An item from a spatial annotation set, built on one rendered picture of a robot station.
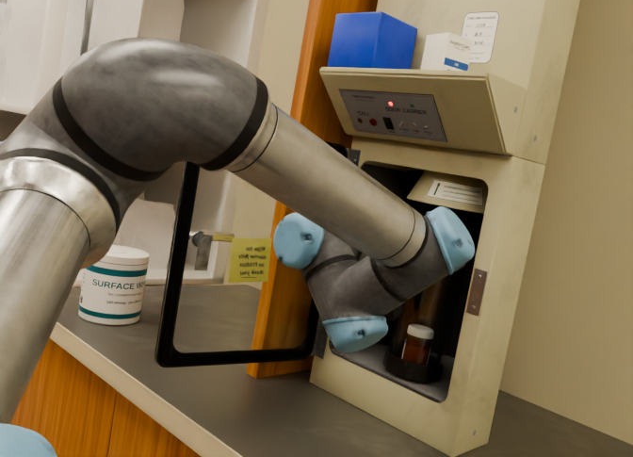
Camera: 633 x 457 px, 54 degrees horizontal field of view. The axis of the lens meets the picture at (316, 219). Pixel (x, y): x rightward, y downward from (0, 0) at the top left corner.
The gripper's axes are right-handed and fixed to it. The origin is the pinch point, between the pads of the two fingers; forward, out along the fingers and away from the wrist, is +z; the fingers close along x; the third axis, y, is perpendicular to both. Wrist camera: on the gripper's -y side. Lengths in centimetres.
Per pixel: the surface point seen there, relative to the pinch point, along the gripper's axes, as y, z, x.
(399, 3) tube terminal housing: 42.7, -6.9, 12.8
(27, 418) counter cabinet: -55, -32, 76
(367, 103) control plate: 24.0, -14.2, 9.3
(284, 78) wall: 38, 36, 89
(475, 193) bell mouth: 12.7, -1.1, -5.7
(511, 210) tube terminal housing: 11.1, -3.4, -13.8
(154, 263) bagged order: -27, 18, 115
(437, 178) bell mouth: 14.1, -3.3, 0.6
